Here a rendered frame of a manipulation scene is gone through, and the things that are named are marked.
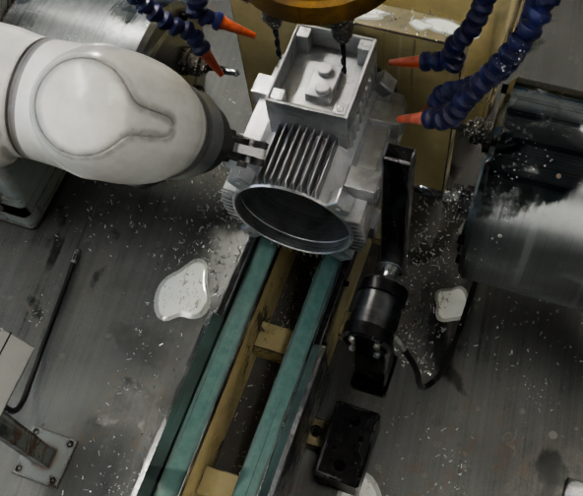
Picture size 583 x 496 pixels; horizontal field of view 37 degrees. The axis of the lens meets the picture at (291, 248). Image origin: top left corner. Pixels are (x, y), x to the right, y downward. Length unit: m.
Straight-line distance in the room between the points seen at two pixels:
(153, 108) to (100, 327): 0.69
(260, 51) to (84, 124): 0.59
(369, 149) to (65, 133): 0.51
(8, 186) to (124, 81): 0.70
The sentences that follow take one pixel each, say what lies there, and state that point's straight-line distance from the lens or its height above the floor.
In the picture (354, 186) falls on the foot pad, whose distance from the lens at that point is 1.03.
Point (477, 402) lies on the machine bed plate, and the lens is 1.22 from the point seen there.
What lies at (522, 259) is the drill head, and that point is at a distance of 0.99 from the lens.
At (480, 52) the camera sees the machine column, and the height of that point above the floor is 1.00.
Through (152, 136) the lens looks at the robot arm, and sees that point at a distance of 0.65.
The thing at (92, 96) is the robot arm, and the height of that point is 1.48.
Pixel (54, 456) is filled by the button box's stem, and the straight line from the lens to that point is 1.25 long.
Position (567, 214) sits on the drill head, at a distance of 0.96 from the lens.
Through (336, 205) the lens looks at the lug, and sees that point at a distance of 1.00.
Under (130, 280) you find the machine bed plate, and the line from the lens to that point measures 1.32.
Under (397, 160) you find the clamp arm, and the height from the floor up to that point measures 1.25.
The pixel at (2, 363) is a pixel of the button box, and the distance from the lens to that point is 1.02.
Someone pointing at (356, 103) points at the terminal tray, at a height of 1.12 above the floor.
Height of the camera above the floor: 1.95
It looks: 63 degrees down
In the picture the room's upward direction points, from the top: 10 degrees counter-clockwise
